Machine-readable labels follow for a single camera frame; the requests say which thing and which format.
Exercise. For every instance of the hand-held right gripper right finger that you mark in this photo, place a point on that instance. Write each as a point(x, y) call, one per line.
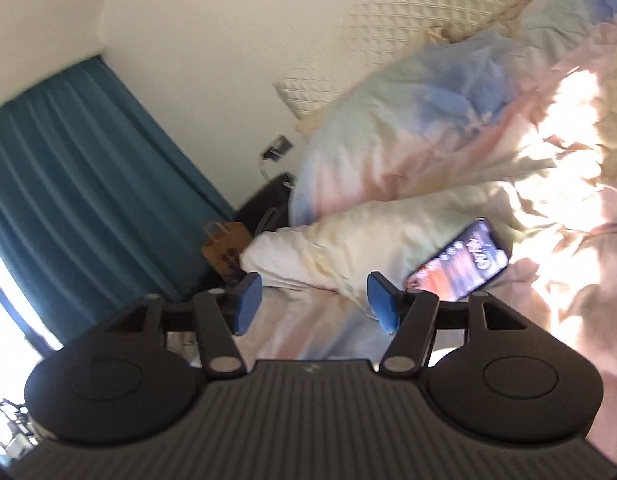
point(381, 305)

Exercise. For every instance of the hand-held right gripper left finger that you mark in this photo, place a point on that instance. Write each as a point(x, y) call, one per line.
point(246, 305)

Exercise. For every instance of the brown paper bag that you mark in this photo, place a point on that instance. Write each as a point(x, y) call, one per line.
point(226, 255)

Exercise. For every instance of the black smartphone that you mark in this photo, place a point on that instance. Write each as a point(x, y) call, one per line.
point(463, 260)

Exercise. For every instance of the black nightstand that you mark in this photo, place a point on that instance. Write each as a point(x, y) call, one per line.
point(261, 200)

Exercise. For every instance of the pastel tie-dye duvet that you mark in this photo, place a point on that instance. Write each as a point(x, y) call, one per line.
point(488, 330)

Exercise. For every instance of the black charger plug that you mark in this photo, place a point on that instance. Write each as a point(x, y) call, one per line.
point(269, 152)

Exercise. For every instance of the blue curtain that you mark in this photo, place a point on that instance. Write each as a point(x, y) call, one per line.
point(88, 185)

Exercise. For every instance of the window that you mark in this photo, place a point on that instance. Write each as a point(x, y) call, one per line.
point(8, 310)

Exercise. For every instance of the cream frilled pillow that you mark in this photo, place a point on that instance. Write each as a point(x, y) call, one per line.
point(441, 32)

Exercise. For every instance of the cream quilted headboard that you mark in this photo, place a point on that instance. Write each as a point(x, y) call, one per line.
point(413, 25)

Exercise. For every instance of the wall socket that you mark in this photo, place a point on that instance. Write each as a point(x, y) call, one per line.
point(282, 144)

